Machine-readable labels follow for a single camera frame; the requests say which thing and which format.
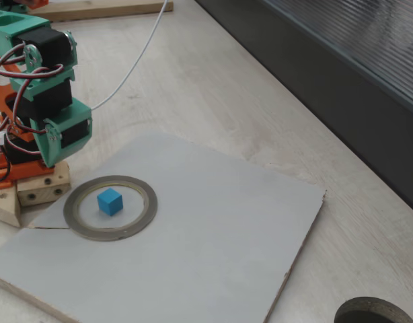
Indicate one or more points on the white laminated wooden board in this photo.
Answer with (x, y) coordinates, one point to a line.
(193, 255)

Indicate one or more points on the blue cube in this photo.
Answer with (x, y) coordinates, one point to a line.
(109, 202)

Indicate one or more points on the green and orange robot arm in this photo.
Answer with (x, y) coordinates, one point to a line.
(45, 45)

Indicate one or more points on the long wooden base plank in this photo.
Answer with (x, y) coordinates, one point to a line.
(6, 207)

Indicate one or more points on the wooden base block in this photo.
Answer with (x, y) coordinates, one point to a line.
(41, 188)

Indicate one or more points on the frosted glass desk partition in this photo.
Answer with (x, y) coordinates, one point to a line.
(327, 67)

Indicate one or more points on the person's hand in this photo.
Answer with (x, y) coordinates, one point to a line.
(25, 1)

